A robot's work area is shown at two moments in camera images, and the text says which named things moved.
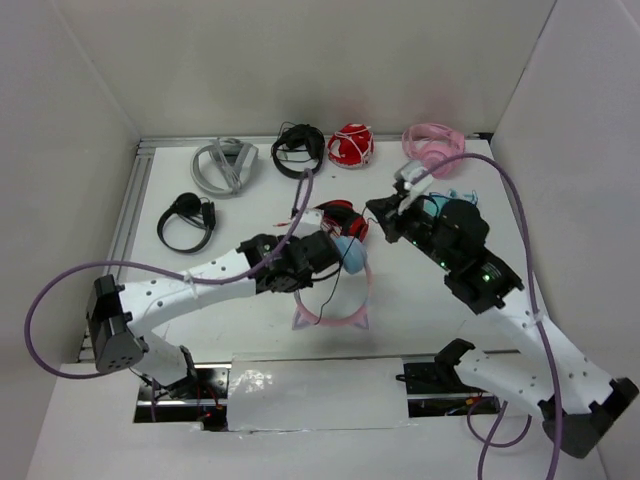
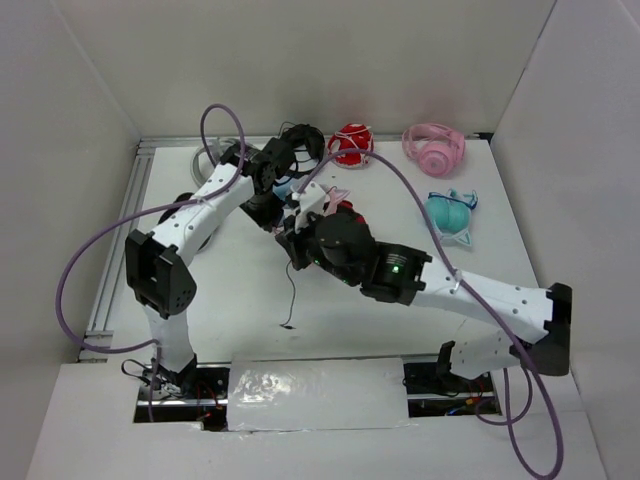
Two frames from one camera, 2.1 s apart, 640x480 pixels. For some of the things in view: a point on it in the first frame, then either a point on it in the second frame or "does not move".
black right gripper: [386, 211] to [292, 241]
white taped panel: [292, 392] does not move
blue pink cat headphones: [354, 258] to [282, 188]
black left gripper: [306, 281] to [270, 217]
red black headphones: [341, 219] does not move
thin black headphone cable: [336, 282] to [293, 288]
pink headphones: [430, 144] does not move
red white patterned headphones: [352, 146] does not move
